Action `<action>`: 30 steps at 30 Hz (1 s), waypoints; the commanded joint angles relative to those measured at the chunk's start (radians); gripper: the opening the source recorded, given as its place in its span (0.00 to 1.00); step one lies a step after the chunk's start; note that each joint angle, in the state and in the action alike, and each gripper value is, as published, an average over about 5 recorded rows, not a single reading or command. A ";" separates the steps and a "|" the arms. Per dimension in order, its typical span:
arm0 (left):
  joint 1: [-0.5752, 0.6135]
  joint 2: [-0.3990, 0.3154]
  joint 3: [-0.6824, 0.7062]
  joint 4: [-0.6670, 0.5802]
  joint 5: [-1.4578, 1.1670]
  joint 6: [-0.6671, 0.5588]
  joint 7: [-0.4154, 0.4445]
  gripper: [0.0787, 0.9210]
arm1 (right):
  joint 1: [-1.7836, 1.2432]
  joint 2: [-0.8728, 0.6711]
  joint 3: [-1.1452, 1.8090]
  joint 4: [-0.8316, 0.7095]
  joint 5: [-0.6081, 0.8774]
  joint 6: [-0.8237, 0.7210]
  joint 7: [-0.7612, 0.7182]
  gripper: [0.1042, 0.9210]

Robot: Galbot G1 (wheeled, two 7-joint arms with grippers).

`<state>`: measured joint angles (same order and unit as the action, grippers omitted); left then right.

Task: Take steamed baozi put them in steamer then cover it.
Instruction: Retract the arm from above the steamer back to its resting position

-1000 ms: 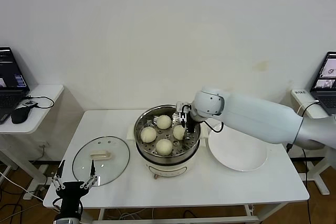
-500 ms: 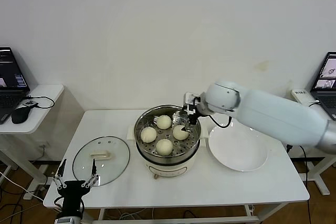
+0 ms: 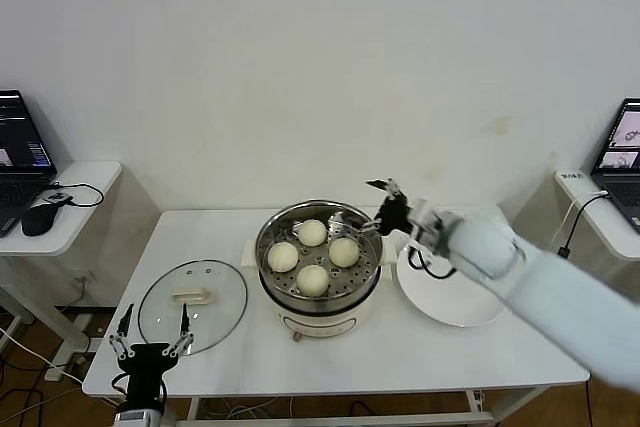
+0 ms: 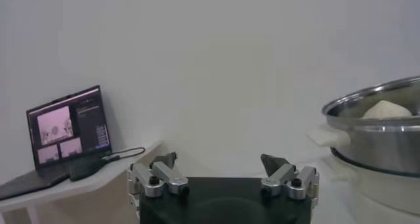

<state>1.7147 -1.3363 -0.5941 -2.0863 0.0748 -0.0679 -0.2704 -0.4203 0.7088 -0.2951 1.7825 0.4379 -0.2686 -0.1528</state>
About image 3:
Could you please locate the round white plate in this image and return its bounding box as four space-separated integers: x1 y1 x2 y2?
397 239 507 329

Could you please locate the cream electric cooker pot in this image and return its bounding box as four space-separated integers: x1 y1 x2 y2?
259 266 382 344

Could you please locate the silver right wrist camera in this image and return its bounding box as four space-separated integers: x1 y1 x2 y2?
407 199 447 254

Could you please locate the round glass pot lid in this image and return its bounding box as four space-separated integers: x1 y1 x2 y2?
138 259 250 356

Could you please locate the white laptop cable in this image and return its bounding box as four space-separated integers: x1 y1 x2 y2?
549 190 609 250

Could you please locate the open black laptop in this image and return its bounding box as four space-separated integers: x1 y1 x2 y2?
590 99 640 236
0 89 59 238

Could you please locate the black hub with cable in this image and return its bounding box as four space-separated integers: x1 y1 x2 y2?
43 181 106 209

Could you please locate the white side table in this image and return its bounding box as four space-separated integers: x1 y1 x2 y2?
0 161 124 381
553 169 640 374

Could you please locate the perforated steel steamer basket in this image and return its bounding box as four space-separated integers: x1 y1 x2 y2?
241 200 398 301

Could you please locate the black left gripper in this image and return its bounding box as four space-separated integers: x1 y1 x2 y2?
108 301 196 411

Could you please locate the black cable with adapter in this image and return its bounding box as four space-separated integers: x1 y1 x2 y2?
557 194 611 427

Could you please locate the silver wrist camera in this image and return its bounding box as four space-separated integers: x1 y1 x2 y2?
407 199 447 254
113 409 164 427

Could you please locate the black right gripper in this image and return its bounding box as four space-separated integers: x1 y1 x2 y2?
357 177 414 238

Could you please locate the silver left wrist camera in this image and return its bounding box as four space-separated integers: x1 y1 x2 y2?
113 409 164 427

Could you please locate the white steamed baozi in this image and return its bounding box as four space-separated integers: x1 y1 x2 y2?
298 218 329 248
296 264 331 297
267 241 301 273
327 237 360 269

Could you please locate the black computer mouse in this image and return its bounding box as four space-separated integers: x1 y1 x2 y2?
21 203 60 237

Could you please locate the white floor cable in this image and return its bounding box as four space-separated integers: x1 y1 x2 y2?
0 326 84 383

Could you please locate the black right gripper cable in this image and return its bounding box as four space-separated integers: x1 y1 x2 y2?
407 241 457 281

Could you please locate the white metal table frame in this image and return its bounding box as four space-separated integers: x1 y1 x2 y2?
164 386 551 427

